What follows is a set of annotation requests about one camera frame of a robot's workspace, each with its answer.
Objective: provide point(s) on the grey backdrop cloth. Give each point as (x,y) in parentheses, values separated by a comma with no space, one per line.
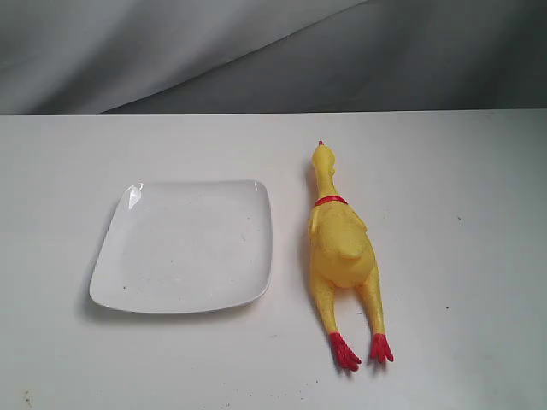
(235,57)

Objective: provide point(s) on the yellow rubber chicken toy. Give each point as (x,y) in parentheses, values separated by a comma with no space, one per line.
(341,256)

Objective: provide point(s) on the white square plate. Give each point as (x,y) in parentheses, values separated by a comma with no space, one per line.
(186,247)

